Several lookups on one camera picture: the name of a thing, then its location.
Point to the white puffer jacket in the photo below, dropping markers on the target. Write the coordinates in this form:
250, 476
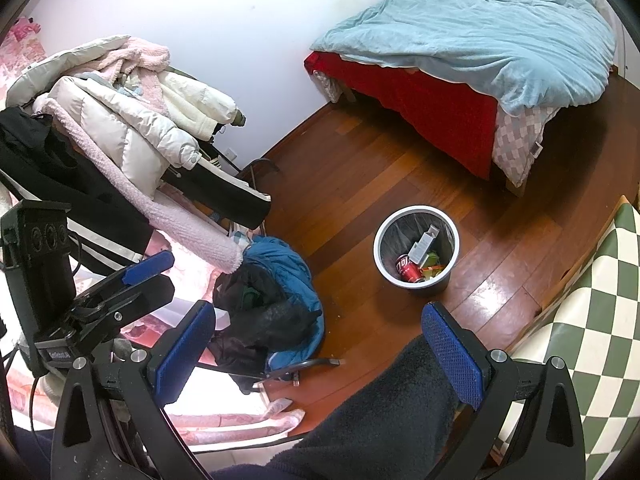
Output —
125, 120

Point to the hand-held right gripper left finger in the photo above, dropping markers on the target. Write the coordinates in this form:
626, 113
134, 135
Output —
185, 355

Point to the orange wrapper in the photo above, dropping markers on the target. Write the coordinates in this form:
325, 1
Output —
432, 273

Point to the red drink can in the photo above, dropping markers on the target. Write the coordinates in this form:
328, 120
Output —
411, 271

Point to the black garment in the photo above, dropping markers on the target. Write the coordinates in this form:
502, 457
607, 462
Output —
270, 320

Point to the red bed sheet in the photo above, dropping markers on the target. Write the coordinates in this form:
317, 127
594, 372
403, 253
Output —
440, 110

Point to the light blue duvet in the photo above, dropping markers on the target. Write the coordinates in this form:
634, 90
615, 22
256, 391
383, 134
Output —
475, 35

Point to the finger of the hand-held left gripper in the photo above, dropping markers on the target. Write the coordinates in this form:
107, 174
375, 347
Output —
147, 266
140, 300

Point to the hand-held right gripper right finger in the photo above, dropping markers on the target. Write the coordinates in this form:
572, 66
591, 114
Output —
450, 350

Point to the black plastic bin liner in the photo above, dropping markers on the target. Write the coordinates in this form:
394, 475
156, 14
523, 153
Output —
395, 240

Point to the grey cardboard box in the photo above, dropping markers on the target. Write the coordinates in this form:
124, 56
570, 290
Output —
422, 245

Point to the person's dark fleece trouser leg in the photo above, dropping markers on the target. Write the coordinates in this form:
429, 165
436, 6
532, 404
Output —
360, 420

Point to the white round trash bin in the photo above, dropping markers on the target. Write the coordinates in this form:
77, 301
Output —
395, 278

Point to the green white checked tablecloth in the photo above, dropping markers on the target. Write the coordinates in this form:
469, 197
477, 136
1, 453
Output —
600, 320

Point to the pink printed blanket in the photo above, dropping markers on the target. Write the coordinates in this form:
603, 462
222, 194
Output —
225, 425

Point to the pile of coats on chair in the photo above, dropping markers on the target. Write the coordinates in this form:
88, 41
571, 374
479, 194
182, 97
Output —
190, 230

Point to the white wall socket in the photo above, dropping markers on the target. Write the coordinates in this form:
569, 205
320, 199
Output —
231, 152

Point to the olive green garment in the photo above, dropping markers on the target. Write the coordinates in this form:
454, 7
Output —
235, 119

